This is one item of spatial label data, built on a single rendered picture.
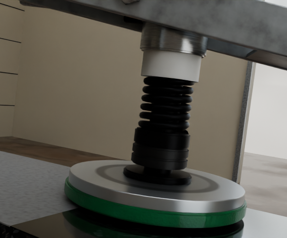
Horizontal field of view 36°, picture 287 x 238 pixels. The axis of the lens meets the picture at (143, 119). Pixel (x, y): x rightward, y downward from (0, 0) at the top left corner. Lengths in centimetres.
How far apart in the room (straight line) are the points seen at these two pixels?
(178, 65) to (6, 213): 24
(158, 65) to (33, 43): 659
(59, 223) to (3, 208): 7
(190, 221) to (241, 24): 21
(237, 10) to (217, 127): 499
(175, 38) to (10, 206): 25
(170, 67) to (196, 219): 17
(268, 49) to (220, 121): 498
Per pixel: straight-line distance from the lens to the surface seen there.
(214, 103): 547
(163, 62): 50
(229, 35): 48
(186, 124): 52
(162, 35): 50
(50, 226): 42
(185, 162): 52
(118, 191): 44
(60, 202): 50
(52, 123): 673
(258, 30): 48
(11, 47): 710
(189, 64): 50
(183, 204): 44
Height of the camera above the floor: 96
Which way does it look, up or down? 4 degrees down
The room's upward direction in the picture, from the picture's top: 7 degrees clockwise
